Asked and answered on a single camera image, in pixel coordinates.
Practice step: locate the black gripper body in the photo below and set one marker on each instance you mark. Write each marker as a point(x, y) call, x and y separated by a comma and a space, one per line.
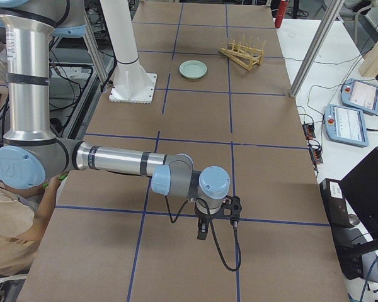
point(204, 216)

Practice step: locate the black computer monitor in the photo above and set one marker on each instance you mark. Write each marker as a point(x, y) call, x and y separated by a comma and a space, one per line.
point(360, 188)

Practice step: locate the aluminium frame post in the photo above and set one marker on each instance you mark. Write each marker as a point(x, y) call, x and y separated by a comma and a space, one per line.
point(323, 29)

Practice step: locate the orange black adapter far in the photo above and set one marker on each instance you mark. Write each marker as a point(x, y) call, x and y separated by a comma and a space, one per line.
point(309, 130)

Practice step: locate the red bottle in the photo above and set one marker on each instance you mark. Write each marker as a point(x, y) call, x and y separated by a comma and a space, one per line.
point(281, 13)

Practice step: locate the far teach pendant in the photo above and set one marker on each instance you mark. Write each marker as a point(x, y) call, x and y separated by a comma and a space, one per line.
point(361, 95)

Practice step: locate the person in beige shirt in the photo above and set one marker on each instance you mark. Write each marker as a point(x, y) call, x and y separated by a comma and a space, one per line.
point(24, 218)

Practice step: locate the black desktop box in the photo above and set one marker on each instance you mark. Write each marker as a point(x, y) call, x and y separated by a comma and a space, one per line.
point(345, 233)

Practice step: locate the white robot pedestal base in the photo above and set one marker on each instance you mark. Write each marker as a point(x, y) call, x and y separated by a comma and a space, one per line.
point(131, 83)

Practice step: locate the orange black adapter near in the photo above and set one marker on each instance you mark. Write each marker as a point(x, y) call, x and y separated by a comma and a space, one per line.
point(315, 152)

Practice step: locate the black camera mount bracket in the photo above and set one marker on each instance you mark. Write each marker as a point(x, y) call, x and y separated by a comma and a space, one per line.
point(231, 209)

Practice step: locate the orange black adapter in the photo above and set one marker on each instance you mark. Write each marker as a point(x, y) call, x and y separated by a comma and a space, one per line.
point(309, 130)
point(315, 152)

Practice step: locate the near teach pendant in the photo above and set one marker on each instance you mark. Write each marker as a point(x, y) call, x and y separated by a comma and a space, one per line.
point(345, 125)

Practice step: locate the light green round plate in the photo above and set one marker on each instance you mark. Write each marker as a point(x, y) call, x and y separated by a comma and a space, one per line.
point(193, 69)

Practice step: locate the wooden dish rack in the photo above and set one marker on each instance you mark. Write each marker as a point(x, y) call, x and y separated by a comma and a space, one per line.
point(246, 52)

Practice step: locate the wooden board leaning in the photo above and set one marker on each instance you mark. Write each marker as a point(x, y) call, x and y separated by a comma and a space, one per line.
point(369, 67)

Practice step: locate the teach pendant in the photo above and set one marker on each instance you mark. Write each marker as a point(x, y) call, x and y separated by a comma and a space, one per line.
point(345, 125)
point(361, 95)

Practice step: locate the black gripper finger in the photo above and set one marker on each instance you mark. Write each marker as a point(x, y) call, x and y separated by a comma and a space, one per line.
point(202, 229)

